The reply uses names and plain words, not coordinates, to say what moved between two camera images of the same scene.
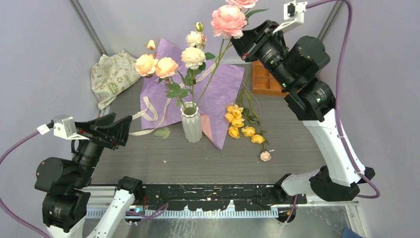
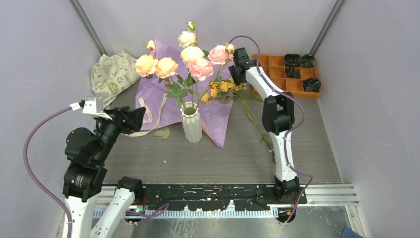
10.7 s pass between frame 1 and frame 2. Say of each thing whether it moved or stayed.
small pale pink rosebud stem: moved
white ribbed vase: stayed
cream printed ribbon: moved
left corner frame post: stayed
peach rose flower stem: stayed
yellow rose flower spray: moved
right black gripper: moved
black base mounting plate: stayed
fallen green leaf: stayed
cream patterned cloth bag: stayed
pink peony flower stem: moved
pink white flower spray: moved
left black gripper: moved
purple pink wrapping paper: stayed
